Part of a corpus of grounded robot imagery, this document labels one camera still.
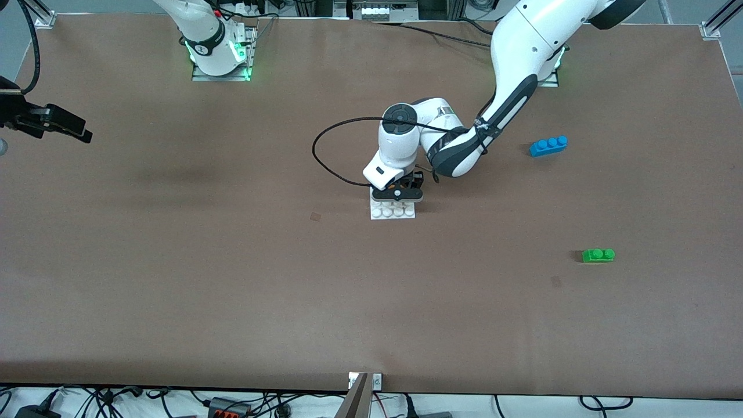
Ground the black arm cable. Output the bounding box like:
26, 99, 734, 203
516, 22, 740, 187
312, 116, 443, 188
16, 0, 41, 93

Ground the white studded base plate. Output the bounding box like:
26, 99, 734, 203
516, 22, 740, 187
370, 197, 417, 221

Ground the blue three-stud block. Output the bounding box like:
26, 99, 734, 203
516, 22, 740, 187
529, 136, 568, 157

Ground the grey terminal device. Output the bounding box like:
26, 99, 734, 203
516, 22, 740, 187
351, 0, 420, 23

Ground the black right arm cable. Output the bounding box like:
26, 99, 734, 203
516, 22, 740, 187
16, 0, 41, 93

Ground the black adapter with orange connector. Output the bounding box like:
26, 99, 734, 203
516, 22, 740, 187
208, 397, 251, 418

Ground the black looped floor cable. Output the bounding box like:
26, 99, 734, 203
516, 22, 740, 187
580, 396, 633, 410

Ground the black table cable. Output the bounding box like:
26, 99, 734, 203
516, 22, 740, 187
457, 17, 495, 34
371, 20, 494, 48

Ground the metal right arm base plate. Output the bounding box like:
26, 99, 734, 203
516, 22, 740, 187
192, 26, 258, 82

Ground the grey camera post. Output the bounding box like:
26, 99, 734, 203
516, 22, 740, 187
336, 373, 372, 418

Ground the small metal edge bracket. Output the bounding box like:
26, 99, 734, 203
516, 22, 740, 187
348, 373, 383, 391

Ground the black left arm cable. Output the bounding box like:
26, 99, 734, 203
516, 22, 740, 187
312, 116, 443, 188

